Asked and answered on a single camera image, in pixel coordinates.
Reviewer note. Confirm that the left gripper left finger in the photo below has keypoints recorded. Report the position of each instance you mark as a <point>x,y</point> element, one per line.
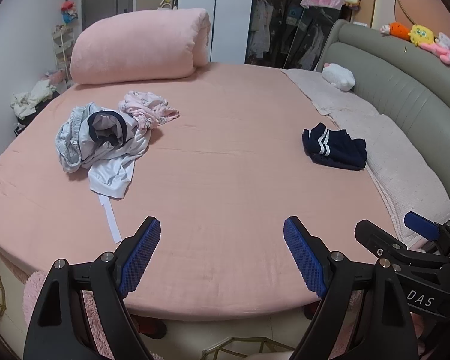
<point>110,278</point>

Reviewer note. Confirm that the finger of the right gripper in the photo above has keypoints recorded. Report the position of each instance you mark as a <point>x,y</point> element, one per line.
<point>437,235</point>
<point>390,252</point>

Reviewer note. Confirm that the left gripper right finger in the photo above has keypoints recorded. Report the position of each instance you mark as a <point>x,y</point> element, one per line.
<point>363,302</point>

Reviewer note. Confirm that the light blue cartoon shorts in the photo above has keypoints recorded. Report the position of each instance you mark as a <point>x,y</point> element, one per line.
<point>67,139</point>

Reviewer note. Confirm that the pile of clothes on floor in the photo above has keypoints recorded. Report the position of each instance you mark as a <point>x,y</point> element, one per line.
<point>27,105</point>

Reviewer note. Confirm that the pink fluffy rug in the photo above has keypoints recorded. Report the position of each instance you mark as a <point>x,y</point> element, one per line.
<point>62,322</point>

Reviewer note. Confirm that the beige bed blanket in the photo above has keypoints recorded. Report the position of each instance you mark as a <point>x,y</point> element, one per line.
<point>404,180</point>

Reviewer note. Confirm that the navy striped folded garment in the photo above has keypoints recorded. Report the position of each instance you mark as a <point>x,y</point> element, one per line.
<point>334,148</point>

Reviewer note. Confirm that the grey padded headboard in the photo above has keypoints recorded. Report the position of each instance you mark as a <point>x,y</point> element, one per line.
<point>408,84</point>

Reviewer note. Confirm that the white plush pillow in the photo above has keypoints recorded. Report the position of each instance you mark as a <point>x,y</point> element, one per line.
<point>338,76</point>

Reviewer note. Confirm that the white navy-trimmed shirt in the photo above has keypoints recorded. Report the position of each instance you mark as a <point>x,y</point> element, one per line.
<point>110,142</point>

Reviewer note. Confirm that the pink white plush toy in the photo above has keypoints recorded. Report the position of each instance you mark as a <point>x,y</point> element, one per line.
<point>440,47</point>

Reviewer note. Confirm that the yellow sponge plush toy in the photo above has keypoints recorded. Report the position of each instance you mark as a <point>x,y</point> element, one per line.
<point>420,34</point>

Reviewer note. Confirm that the carrot plush toy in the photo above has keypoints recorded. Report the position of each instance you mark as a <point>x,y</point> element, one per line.
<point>397,30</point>

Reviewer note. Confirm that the dark glass wardrobe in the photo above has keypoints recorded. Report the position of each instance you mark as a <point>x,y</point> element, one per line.
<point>283,34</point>

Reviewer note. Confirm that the pink patterned garment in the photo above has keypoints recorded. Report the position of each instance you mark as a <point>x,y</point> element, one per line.
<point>148,109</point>

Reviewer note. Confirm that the white wardrobe door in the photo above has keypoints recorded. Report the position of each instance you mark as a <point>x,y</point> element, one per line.
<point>229,27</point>

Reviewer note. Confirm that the pink rolled duvet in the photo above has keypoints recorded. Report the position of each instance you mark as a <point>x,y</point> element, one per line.
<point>142,45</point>

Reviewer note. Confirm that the red blue plush doll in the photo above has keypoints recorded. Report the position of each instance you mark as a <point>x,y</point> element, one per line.
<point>68,11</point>

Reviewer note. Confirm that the white wire shelf rack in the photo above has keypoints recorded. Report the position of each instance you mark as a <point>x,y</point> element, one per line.
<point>63,43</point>

